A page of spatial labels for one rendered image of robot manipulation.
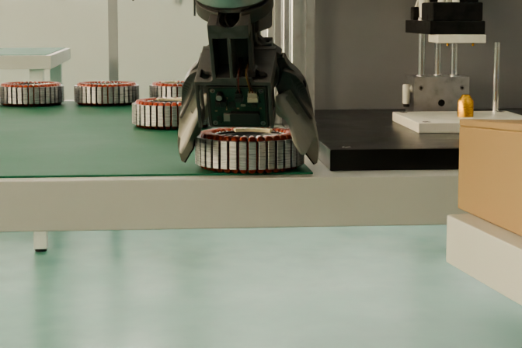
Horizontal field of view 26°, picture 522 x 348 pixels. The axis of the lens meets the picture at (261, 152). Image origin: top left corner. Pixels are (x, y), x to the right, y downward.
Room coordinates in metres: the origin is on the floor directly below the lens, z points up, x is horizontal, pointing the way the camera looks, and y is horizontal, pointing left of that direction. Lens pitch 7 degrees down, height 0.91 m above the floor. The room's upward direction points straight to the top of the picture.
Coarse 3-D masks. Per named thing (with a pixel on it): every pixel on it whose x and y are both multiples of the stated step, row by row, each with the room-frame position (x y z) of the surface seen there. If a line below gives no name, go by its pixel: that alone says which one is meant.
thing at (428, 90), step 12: (420, 84) 1.49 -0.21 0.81; (432, 84) 1.49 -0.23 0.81; (444, 84) 1.49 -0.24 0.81; (456, 84) 1.50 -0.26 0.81; (468, 84) 1.50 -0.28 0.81; (420, 96) 1.49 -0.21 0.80; (432, 96) 1.49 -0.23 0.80; (444, 96) 1.49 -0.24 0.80; (456, 96) 1.50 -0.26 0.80; (408, 108) 1.52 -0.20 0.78; (420, 108) 1.49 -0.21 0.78; (432, 108) 1.49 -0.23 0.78; (444, 108) 1.49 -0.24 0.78; (456, 108) 1.50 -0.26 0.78
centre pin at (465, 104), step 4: (464, 96) 1.37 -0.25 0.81; (468, 96) 1.37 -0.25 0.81; (460, 100) 1.37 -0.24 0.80; (464, 100) 1.37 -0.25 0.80; (468, 100) 1.37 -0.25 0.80; (472, 100) 1.37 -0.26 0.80; (460, 104) 1.37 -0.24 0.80; (464, 104) 1.37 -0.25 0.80; (468, 104) 1.36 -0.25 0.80; (472, 104) 1.37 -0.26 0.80; (460, 108) 1.37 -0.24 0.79; (464, 108) 1.37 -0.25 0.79; (468, 108) 1.37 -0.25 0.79; (472, 108) 1.37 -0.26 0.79; (460, 112) 1.37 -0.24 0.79; (464, 112) 1.37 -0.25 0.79; (468, 112) 1.37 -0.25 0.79; (472, 112) 1.37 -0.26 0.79; (460, 116) 1.37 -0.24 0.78; (464, 116) 1.37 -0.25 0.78; (468, 116) 1.37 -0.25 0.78; (472, 116) 1.37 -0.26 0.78
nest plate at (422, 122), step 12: (396, 120) 1.42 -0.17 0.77; (408, 120) 1.35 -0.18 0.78; (420, 120) 1.32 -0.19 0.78; (432, 120) 1.32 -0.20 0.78; (444, 120) 1.32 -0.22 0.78; (456, 120) 1.32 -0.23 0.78; (420, 132) 1.29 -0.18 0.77; (432, 132) 1.29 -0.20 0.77; (444, 132) 1.30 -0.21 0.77; (456, 132) 1.30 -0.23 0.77
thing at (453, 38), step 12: (432, 12) 1.42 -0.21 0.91; (444, 12) 1.42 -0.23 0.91; (456, 12) 1.42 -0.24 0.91; (468, 12) 1.42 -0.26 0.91; (480, 12) 1.42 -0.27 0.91; (408, 24) 1.54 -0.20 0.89; (420, 24) 1.47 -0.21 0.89; (432, 24) 1.42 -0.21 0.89; (444, 24) 1.42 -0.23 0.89; (456, 24) 1.42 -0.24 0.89; (468, 24) 1.42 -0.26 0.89; (480, 24) 1.42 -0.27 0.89; (420, 36) 1.51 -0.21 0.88; (432, 36) 1.43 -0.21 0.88; (444, 36) 1.39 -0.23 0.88; (456, 36) 1.40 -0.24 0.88; (468, 36) 1.40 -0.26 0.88; (480, 36) 1.40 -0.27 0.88; (420, 48) 1.51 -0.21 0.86; (456, 48) 1.52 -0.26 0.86; (420, 60) 1.51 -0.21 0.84; (456, 60) 1.52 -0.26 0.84; (420, 72) 1.51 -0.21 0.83; (456, 72) 1.52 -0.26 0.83
